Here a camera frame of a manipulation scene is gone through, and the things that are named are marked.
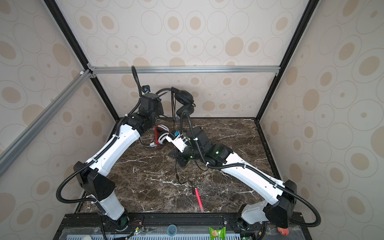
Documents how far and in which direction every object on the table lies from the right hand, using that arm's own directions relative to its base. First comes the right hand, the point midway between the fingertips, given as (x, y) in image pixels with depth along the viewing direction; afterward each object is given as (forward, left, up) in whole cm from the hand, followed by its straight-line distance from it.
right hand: (170, 154), depth 67 cm
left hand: (+26, +8, +11) cm, 29 cm away
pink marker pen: (-12, -13, -28) cm, 33 cm away
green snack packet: (-28, -21, -26) cm, 43 cm away
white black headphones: (+30, +11, -19) cm, 37 cm away
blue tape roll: (-25, +1, -28) cm, 38 cm away
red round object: (-27, -52, -26) cm, 64 cm away
